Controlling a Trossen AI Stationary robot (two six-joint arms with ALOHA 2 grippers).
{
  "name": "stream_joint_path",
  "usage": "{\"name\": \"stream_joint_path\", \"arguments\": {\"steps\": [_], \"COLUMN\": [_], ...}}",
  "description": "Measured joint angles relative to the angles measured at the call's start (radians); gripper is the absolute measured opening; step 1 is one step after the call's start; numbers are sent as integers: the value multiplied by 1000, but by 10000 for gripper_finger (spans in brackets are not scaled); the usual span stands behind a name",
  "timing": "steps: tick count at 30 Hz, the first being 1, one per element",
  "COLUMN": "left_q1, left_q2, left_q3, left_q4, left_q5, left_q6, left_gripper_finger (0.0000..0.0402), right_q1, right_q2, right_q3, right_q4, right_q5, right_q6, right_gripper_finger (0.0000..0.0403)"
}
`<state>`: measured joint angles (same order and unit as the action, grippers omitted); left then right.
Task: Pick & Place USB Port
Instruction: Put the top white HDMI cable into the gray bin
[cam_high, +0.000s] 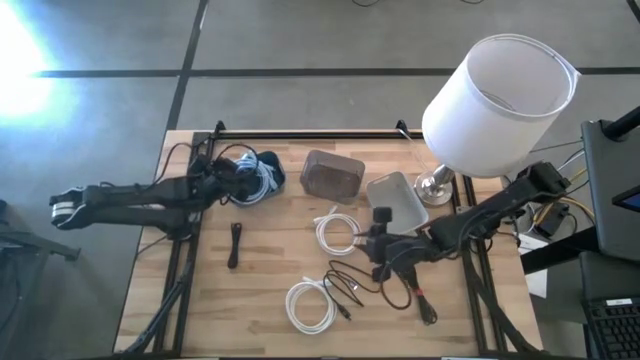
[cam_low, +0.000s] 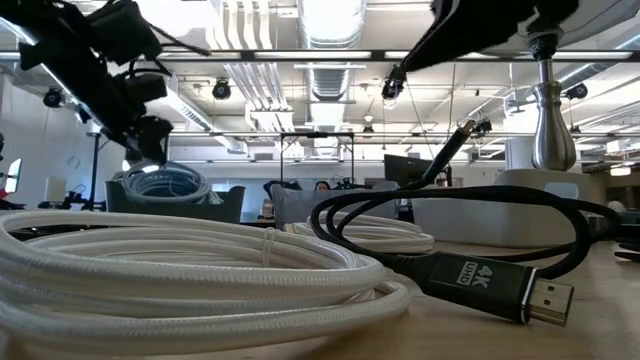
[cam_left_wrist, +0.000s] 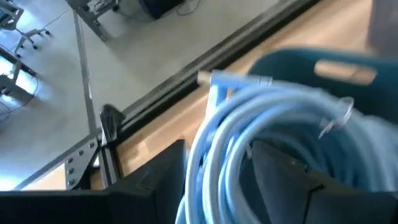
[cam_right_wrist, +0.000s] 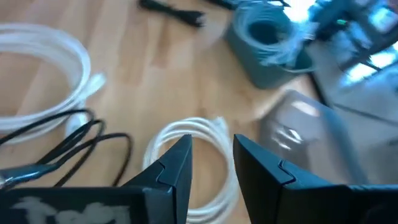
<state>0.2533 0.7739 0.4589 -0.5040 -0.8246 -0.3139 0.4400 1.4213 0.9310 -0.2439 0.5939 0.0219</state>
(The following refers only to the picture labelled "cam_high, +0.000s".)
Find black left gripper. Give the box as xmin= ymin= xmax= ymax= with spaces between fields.
xmin=191 ymin=153 xmax=262 ymax=202

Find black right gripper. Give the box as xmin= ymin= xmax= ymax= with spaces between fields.
xmin=353 ymin=205 xmax=404 ymax=283

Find white cable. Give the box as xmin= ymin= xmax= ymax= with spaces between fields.
xmin=284 ymin=276 xmax=339 ymax=336
xmin=313 ymin=205 xmax=363 ymax=258

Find thin black cable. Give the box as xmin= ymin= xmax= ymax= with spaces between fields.
xmin=322 ymin=259 xmax=384 ymax=322

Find short black cable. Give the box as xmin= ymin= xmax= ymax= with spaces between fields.
xmin=227 ymin=221 xmax=244 ymax=270

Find black cable bundle red tie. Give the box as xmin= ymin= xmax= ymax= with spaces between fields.
xmin=404 ymin=267 xmax=439 ymax=327

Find dark green plastic bin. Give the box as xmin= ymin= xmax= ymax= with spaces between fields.
xmin=219 ymin=149 xmax=287 ymax=208

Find white plastic bin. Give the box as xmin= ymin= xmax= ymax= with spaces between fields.
xmin=365 ymin=171 xmax=430 ymax=236

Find brown translucent plastic bin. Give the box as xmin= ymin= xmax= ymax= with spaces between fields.
xmin=299 ymin=148 xmax=366 ymax=204

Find white paper sheet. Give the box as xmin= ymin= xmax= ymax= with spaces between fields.
xmin=517 ymin=233 xmax=550 ymax=300

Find table lamp white shade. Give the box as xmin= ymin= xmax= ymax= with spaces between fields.
xmin=413 ymin=33 xmax=582 ymax=207

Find dark grey computer cart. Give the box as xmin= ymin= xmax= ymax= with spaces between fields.
xmin=580 ymin=118 xmax=640 ymax=264

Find black keyboard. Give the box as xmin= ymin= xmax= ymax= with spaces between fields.
xmin=583 ymin=296 xmax=640 ymax=360

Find small lit screen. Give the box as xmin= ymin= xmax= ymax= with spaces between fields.
xmin=612 ymin=184 xmax=640 ymax=215

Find black monitor pole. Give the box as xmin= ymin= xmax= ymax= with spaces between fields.
xmin=601 ymin=105 xmax=640 ymax=142

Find black metal table frame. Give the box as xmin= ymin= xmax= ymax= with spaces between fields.
xmin=122 ymin=119 xmax=542 ymax=359

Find loose coloured wires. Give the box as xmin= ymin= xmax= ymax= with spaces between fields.
xmin=501 ymin=138 xmax=597 ymax=236

